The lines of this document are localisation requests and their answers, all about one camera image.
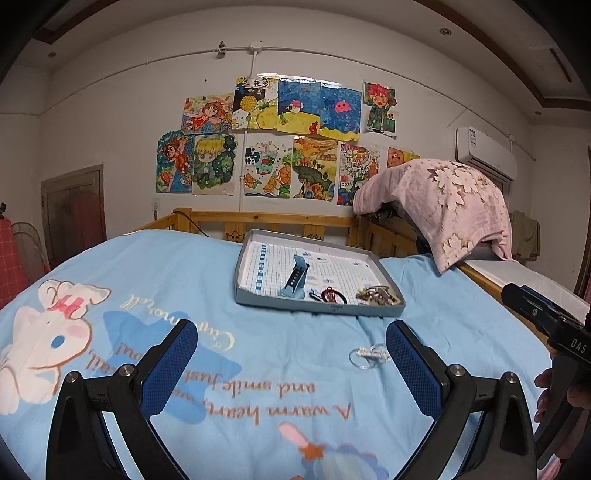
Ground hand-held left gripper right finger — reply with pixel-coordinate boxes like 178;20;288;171
385;320;539;480

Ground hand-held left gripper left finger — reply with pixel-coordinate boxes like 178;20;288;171
46;318;199;480

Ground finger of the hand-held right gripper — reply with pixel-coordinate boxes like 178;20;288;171
501;282;568;337

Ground clear silver bangle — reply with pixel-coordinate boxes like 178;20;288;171
348;342;389;370

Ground silver metal band watch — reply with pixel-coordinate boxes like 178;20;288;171
369;285;402;306

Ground grey cardboard tray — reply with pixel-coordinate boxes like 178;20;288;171
235;229;407;317

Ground blue watch band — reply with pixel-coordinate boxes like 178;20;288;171
278;255;309;300

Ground person's right hand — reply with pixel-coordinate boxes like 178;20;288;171
534;368;591;462

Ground olive hanging clothes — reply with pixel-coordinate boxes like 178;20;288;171
510;210;541;261

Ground light blue printed bedsheet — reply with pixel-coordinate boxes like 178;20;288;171
0;228;561;480

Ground pink floral blanket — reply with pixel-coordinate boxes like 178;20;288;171
353;158;513;275

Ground dark cloth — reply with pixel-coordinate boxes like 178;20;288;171
376;203;437;254

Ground white air conditioner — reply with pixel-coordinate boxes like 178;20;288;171
455;127;519;183

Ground brown wooden door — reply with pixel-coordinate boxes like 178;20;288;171
41;165;108;268

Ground red checked cloth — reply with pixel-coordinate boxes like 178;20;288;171
0;217;28;308

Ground group of colourful wall drawings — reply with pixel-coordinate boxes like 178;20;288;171
154;74;422;206

